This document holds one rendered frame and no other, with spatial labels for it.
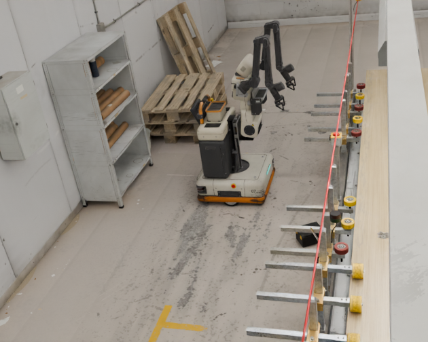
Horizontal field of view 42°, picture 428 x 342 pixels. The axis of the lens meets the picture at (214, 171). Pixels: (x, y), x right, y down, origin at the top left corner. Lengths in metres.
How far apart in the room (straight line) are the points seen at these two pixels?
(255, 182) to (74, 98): 1.83
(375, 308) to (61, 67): 3.47
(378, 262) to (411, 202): 2.37
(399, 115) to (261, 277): 3.52
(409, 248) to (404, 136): 0.32
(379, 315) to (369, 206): 0.96
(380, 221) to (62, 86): 3.11
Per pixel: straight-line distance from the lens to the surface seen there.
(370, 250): 3.30
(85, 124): 5.36
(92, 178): 5.64
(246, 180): 5.23
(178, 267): 4.75
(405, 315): 0.67
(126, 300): 4.57
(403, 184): 0.89
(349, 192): 4.33
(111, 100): 5.76
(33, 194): 5.17
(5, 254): 4.91
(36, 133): 4.78
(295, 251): 3.36
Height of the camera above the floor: 2.92
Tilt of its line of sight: 29 degrees down
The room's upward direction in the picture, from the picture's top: 8 degrees counter-clockwise
